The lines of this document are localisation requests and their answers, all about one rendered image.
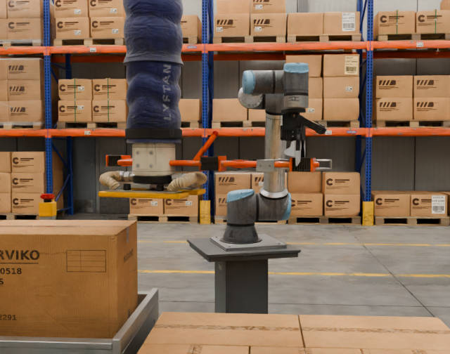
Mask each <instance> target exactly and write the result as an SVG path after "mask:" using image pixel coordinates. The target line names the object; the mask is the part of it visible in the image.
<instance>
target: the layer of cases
mask: <svg viewBox="0 0 450 354"><path fill-rule="evenodd" d="M137 354H450V329H449V328H448V327H447V326H446V325H445V324H444V323H443V322H442V321H441V320H440V319H439V318H438V317H390V316H353V315H298V316H297V315H284V314H247V313H177V312H162V314H161V316H160V317H159V318H158V320H157V322H156V323H155V325H154V327H153V328H152V330H151V331H150V334H149V335H148V336H147V338H146V340H145V341H144V342H143V345H142V346H141V348H140V349H139V351H138V353H137Z"/></svg>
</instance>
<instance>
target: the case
mask: <svg viewBox="0 0 450 354"><path fill-rule="evenodd" d="M137 308H138V268H137V221H101V220H4V221H0V336H30V337H60V338H91V339H113V338H114V336H115V335H116V333H118V331H119V330H120V329H121V328H122V326H123V325H124V324H125V322H126V321H127V320H128V319H129V318H130V316H131V315H132V313H133V312H134V311H135V310H136V309H137Z"/></svg>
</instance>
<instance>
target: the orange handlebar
mask: <svg viewBox="0 0 450 354"><path fill-rule="evenodd" d="M117 163H118V164H119V165H132V159H130V158H127V159H120V160H118V161H117ZM169 165H170V166H199V161H192V160H170V161H169ZM221 166H232V168H236V169H238V168H243V169H245V168H248V167H256V166H257V161H249V160H248V159H235V160H232V161H221ZM274 166H275V167H290V162H275V163H274ZM317 167H319V163H318V162H314V168H317Z"/></svg>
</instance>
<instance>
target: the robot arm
mask: <svg viewBox="0 0 450 354"><path fill-rule="evenodd" d="M238 99H239V102H240V104H241V105H242V106H243V107H246V108H248V109H254V110H265V113H266V122H265V146H264V159H277V160H278V159H285V157H286V155H287V156H291V157H295V164H296V166H298V164H299V163H300V158H301V157H305V150H306V139H305V138H306V129H305V127H306V126H307V127H309V128H311V129H313V130H314V131H315V132H317V134H320V135H321V134H325V133H326V131H327V128H326V127H325V126H324V125H322V124H317V123H316V122H313V121H312V120H310V119H307V118H306V117H304V116H302V115H300V113H305V112H306V109H305V108H308V107H309V66H308V64H307V63H286V64H284V68H283V70H248V71H244V73H243V80H242V88H241V89H240V90H239V93H238ZM294 114H295V117H294ZM287 141H292V143H291V146H290V147H289V148H288V149H286V142H287ZM278 162H285V161H279V160H278ZM291 204H292V201H291V194H290V193H289V192H288V190H287V189H286V188H285V169H278V171H277V172H264V186H263V187H262V188H260V191H259V193H255V191H254V190H253V189H245V190H234V191H230V192H229V193H228V194H227V201H226V209H227V227H226V230H225V233H224V241H226V242H236V243H245V242H255V241H257V240H258V234H257V231H256V229H255V221H283V220H288V219H289V217H290V212H291Z"/></svg>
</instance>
